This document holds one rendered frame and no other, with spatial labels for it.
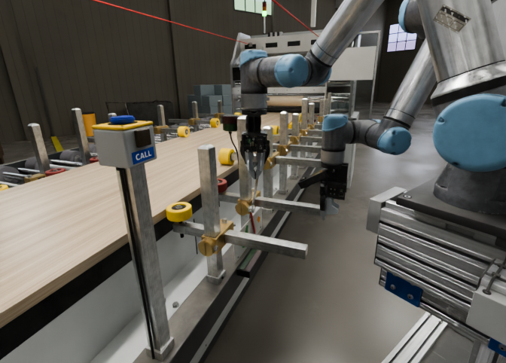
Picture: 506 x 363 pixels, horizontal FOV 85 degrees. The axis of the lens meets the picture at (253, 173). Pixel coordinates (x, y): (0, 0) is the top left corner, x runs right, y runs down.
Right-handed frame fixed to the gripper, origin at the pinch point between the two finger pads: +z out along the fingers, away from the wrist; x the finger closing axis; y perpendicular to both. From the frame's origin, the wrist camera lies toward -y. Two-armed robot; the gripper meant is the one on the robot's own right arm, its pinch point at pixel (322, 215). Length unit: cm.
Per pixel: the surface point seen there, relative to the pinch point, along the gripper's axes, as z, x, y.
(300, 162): -12.2, 23.5, -13.4
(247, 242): -1.3, -26.5, -17.6
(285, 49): -84, 278, -93
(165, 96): -9, 651, -589
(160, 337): 7, -56, -26
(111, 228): -8, -42, -52
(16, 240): -8, -56, -71
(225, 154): -14, 22, -49
